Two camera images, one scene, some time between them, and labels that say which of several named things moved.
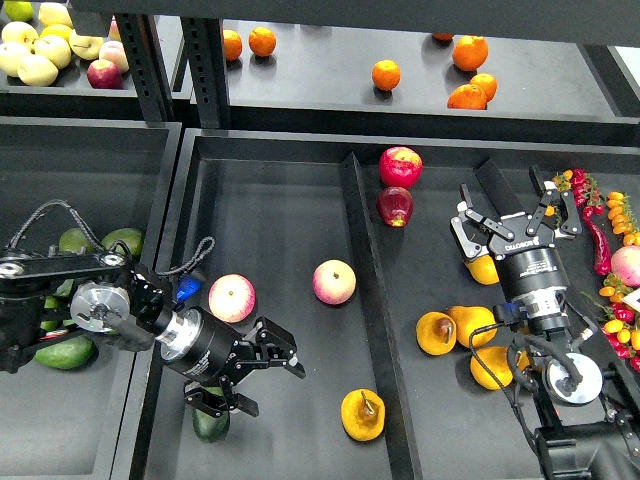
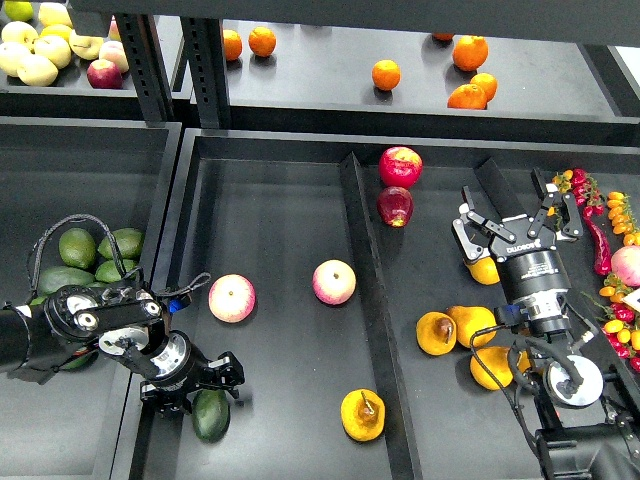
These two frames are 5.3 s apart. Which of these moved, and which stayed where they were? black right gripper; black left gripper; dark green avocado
Moved: black left gripper
Stayed: black right gripper; dark green avocado
